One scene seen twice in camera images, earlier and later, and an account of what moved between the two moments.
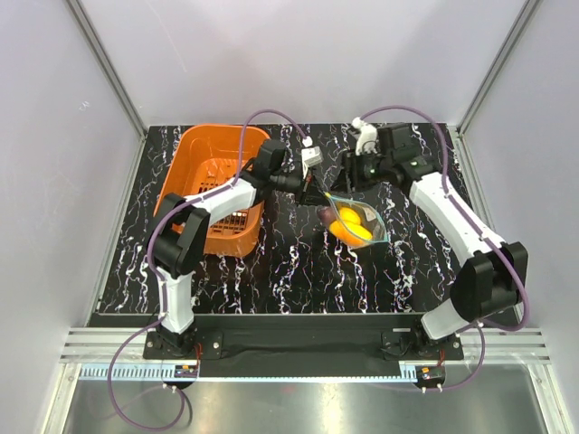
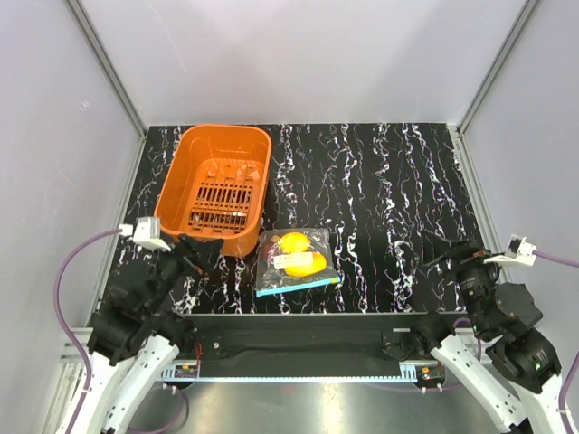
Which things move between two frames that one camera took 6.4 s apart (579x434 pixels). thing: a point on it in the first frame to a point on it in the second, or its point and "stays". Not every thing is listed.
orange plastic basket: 204,157 stays
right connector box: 430,375 stays
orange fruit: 352,232 to 319,264
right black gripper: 349,178 to 434,242
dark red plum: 327,214 to 269,251
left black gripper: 312,195 to 204,257
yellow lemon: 350,214 to 294,242
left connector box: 185,371 stays
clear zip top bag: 363,223 to 297,259
